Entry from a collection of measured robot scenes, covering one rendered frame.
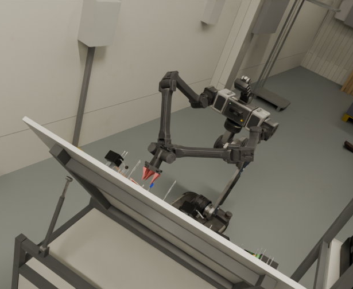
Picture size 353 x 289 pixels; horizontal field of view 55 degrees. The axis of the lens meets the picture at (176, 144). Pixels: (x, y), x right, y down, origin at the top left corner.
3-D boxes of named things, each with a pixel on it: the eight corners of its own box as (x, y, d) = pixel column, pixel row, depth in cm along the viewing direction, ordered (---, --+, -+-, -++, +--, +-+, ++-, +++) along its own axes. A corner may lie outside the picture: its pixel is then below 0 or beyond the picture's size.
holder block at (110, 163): (115, 178, 127) (130, 158, 130) (96, 167, 132) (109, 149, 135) (121, 183, 130) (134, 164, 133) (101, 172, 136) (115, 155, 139)
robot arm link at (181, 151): (239, 160, 199) (240, 143, 195) (239, 164, 193) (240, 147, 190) (167, 157, 206) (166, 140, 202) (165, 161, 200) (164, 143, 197)
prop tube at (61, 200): (43, 248, 159) (62, 194, 150) (47, 251, 158) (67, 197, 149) (38, 251, 156) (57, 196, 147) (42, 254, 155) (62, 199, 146)
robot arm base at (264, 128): (267, 140, 237) (275, 126, 230) (263, 144, 230) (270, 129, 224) (256, 134, 240) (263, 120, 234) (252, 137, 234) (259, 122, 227)
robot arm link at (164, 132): (177, 81, 213) (163, 82, 220) (171, 79, 208) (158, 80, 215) (173, 149, 213) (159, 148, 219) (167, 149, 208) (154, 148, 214)
